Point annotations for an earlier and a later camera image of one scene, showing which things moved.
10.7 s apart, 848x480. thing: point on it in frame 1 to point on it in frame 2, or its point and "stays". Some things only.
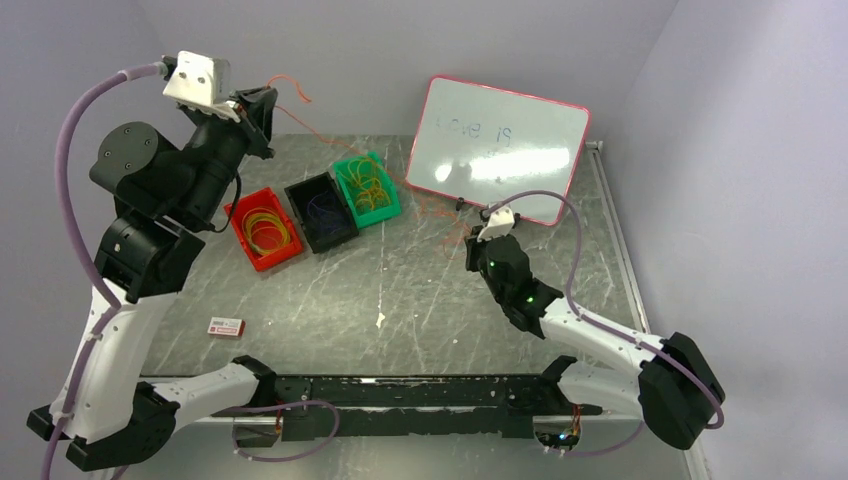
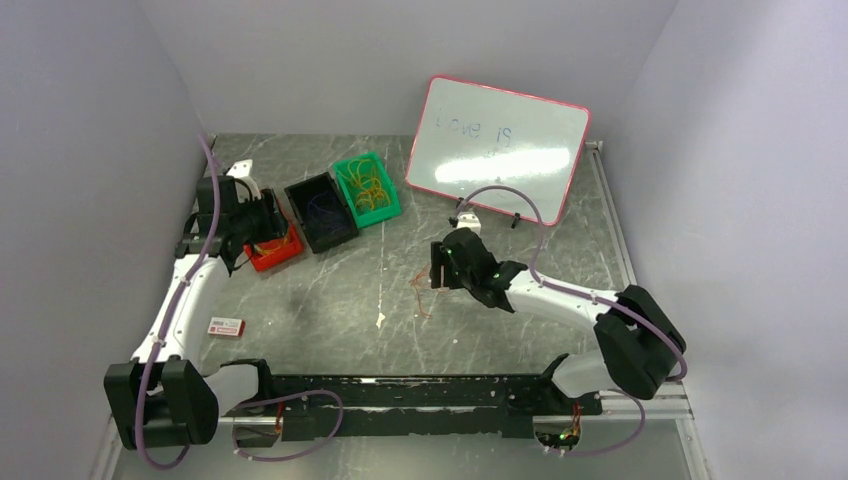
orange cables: (451, 229) to (417, 293)
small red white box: (226, 326) stays
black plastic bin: (321, 212) stays
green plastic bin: (370, 189) stays
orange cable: (371, 193) stays
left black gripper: (255, 106) to (274, 224)
